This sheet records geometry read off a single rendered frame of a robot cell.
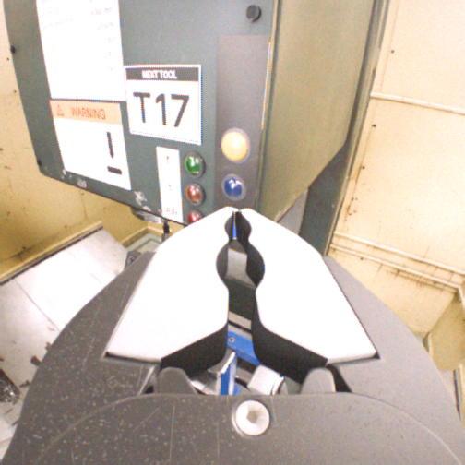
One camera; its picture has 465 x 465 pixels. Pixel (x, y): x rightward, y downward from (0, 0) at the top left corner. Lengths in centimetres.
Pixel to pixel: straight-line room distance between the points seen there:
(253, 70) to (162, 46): 10
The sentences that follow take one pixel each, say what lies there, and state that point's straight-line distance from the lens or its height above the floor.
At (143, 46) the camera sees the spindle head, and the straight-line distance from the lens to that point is 31.
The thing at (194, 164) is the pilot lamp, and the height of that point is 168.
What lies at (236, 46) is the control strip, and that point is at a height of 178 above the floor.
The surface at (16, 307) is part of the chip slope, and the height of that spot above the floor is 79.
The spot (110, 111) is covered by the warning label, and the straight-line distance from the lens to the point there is 35.
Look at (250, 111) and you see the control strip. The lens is 23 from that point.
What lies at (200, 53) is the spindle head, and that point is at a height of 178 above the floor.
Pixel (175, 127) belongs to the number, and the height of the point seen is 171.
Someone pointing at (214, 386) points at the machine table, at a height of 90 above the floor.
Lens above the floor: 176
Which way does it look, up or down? 33 degrees down
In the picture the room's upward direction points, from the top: 3 degrees clockwise
